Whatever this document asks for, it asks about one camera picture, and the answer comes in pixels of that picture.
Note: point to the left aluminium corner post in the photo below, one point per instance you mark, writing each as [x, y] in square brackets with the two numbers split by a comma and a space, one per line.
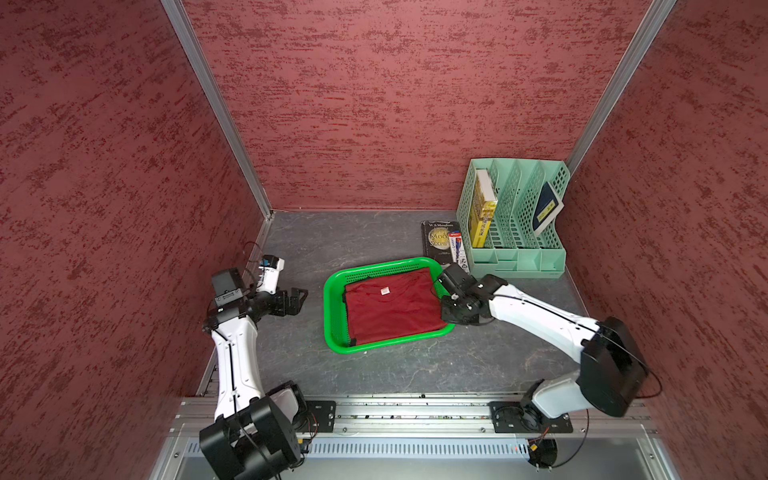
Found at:
[184, 31]

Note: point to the right aluminium corner post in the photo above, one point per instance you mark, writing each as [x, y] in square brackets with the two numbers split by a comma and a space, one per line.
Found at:
[645, 34]

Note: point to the mint green file organizer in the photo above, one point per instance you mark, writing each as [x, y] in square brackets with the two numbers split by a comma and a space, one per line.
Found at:
[512, 250]

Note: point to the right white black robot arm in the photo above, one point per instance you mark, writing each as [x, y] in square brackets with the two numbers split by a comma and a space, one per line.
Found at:
[610, 367]

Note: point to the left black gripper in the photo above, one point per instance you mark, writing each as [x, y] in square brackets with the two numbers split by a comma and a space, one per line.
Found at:
[293, 304]

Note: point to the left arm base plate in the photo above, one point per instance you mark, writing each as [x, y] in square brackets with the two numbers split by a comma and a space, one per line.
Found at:
[316, 416]

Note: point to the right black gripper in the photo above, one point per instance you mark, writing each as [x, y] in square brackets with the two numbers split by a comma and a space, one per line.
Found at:
[447, 315]

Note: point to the dark paperback book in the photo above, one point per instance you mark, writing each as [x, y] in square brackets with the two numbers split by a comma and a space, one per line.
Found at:
[436, 240]

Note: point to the dark blue book in organizer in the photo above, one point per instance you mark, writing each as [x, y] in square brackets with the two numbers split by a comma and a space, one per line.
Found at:
[548, 206]

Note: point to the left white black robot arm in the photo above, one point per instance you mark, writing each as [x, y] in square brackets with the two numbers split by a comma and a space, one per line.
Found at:
[254, 432]

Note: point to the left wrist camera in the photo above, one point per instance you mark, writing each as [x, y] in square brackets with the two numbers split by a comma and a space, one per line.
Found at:
[270, 267]

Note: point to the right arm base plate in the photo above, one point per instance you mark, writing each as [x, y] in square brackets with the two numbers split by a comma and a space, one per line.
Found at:
[512, 417]

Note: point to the red t-shirt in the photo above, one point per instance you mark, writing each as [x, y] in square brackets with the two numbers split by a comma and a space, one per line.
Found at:
[392, 307]

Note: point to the white red pen box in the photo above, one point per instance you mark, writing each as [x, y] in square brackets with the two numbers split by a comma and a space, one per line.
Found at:
[458, 251]

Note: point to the aluminium front rail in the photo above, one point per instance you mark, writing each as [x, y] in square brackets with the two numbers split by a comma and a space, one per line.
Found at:
[467, 415]

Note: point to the green plastic basket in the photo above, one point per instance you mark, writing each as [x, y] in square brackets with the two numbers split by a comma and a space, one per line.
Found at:
[334, 312]

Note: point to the yellow book in organizer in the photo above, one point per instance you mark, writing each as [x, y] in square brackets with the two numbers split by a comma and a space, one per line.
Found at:
[483, 206]

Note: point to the aluminium corner post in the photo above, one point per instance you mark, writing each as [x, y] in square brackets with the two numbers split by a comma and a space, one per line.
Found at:
[184, 31]
[645, 34]

